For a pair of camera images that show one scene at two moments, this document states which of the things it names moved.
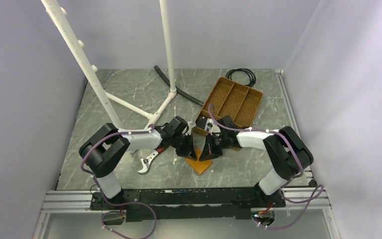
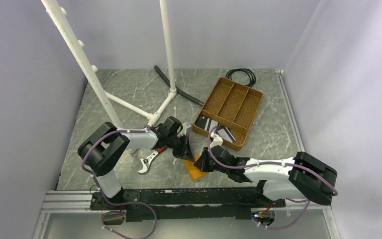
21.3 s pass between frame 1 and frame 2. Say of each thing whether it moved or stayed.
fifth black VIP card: stayed
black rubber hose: stayed
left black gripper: stayed
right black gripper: moved
